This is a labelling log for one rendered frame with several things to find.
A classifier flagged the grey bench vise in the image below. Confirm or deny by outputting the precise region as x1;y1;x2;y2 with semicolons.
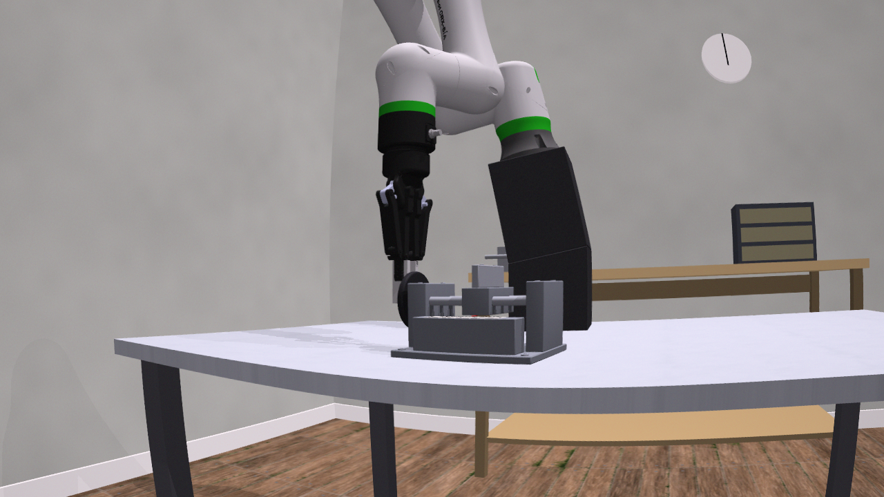
391;264;567;364

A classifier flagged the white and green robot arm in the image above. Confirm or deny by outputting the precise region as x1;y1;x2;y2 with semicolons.
374;0;559;161

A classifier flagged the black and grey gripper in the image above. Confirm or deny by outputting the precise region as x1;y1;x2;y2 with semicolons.
376;148;433;304

